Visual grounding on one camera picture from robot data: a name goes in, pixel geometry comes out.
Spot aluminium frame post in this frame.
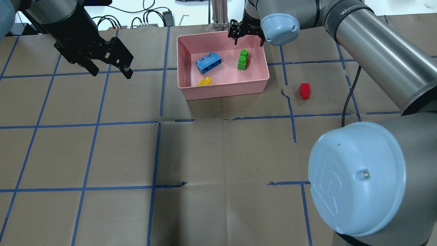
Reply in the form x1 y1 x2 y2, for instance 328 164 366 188
212 0 228 29

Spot yellow toy block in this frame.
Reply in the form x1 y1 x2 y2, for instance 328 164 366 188
197 77 212 86

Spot red toy block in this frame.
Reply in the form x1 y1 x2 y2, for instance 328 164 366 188
299 83 311 100

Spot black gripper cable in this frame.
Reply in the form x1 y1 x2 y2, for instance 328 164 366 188
341 65 362 129

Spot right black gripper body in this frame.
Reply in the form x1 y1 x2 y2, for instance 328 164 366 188
228 14 265 39

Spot brown paper table mat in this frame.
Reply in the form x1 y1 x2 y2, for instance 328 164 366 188
0 14 437 246

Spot black power brick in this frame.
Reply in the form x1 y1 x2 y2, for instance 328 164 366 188
162 11 174 27

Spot blue toy block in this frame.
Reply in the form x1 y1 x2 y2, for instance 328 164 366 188
195 52 222 74

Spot pink plastic box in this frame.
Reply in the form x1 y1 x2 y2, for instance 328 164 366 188
177 31 270 100

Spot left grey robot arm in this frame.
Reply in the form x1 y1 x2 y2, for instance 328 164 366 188
1 0 134 79

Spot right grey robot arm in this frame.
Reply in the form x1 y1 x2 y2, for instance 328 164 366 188
228 0 436 246

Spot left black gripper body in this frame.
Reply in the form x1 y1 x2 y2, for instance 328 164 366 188
45 7 134 68

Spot green toy block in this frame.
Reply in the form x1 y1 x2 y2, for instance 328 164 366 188
237 49 249 71

